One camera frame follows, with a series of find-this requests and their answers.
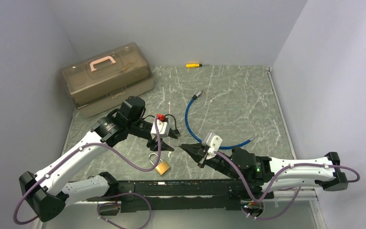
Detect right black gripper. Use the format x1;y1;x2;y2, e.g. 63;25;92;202
181;141;240;180

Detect small black cable lock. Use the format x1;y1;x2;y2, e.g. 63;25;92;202
165;114;180;139

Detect brass padlock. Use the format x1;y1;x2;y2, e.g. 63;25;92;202
148;153;171;176

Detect blue cable lock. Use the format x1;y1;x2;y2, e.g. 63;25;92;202
184;90;255;150

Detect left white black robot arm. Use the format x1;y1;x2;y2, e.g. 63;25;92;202
19;96;179;222

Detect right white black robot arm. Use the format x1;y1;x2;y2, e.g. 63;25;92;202
179;143;349;198

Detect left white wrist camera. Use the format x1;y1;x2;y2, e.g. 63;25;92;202
150;114;170;137

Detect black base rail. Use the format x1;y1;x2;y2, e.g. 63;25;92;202
86;178;275;213

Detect yellow handled screwdriver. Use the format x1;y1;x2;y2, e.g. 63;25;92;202
185;63;203;68

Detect translucent brown toolbox pink handle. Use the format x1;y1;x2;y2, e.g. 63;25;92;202
59;42;154;117

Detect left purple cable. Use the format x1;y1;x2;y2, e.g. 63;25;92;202
12;119;163;229

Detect aluminium frame rail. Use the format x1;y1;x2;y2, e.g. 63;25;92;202
31;67;325;229

